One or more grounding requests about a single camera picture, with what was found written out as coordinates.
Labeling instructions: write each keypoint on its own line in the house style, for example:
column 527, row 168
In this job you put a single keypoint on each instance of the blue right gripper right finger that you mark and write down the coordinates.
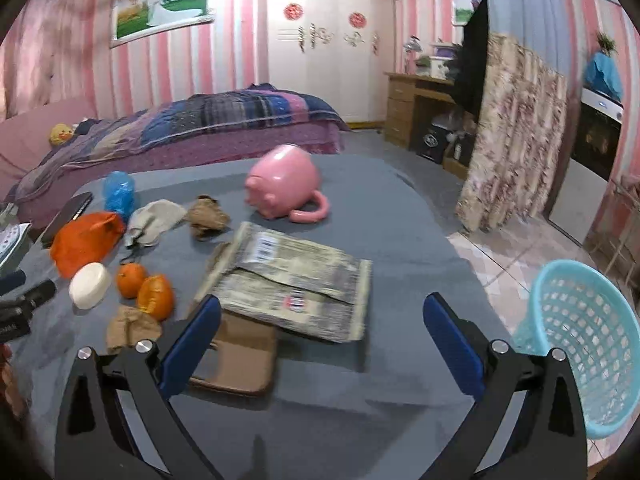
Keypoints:
column 460, row 343

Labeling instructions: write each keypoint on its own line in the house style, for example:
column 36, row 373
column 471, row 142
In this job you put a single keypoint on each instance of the desk lamp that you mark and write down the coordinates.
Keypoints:
column 412, row 47

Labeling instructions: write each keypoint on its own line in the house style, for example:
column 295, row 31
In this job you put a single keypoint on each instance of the brown paper wad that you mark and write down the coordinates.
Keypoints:
column 128, row 326

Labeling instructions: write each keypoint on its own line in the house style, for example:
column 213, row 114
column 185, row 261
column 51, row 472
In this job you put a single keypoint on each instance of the small framed picture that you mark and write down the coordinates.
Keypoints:
column 462, row 10

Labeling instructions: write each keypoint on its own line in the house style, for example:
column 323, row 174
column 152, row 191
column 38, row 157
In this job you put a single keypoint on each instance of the whole orange mandarin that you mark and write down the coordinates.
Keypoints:
column 129, row 279

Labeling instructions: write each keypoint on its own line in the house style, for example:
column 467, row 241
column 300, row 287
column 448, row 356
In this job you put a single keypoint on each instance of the orange plastic snack bag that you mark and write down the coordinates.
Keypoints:
column 89, row 238

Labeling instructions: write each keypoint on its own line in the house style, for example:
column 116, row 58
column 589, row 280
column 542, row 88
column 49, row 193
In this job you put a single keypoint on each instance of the floral curtain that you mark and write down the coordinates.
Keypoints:
column 518, row 138

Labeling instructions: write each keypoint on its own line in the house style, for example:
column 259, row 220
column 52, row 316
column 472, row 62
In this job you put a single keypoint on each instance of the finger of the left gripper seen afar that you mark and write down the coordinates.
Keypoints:
column 28, row 301

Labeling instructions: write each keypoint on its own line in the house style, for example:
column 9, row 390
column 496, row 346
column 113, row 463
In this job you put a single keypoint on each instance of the white round dish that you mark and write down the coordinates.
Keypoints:
column 89, row 285

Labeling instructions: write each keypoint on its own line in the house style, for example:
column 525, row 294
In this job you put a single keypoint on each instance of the grey table cloth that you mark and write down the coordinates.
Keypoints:
column 382, row 408

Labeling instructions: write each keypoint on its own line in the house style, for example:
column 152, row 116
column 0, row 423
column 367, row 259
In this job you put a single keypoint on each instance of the beige drawstring pouch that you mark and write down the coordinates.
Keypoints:
column 147, row 224

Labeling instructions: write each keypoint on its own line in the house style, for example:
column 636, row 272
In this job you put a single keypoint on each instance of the grey printed snack packet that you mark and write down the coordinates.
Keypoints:
column 295, row 284

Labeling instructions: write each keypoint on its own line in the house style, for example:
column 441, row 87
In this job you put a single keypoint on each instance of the yellow duck plush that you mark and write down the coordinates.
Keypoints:
column 60, row 134

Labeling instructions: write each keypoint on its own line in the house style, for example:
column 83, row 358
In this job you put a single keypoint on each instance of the wooden desk with drawers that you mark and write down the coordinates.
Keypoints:
column 415, row 119

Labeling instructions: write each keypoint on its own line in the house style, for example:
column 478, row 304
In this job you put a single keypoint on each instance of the brown paper ball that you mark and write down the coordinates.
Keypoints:
column 206, row 218

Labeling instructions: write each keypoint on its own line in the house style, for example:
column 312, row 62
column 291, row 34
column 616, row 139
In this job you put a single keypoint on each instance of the black hanging coat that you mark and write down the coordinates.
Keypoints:
column 471, row 62

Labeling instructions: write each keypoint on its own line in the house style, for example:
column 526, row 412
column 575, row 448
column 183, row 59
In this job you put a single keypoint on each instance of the blue plastic bag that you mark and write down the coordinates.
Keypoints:
column 118, row 194

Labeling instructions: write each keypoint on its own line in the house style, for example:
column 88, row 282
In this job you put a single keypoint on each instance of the light blue plastic basket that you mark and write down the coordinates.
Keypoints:
column 577, row 309

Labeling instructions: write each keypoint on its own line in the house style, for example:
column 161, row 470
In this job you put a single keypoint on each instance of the white wardrobe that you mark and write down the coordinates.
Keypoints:
column 338, row 50

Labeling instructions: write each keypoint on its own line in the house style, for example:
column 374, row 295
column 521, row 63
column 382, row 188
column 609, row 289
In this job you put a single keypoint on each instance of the framed landscape picture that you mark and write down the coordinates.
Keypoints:
column 136, row 19

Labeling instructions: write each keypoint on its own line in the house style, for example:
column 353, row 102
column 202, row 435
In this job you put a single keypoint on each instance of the half peeled mandarin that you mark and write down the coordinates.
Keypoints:
column 156, row 297

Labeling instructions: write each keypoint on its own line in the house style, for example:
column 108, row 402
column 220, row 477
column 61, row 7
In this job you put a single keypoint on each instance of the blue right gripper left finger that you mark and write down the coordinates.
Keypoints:
column 182, row 347

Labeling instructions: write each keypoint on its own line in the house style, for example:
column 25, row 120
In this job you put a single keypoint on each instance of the black appliance with white top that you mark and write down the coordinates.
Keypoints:
column 590, row 165

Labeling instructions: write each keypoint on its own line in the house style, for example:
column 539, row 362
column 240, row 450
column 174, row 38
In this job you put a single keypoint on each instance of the bed with plaid quilt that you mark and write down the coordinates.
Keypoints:
column 199, row 130

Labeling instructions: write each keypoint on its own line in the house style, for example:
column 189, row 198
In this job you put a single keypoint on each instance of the brown phone case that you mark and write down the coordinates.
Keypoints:
column 240, row 359

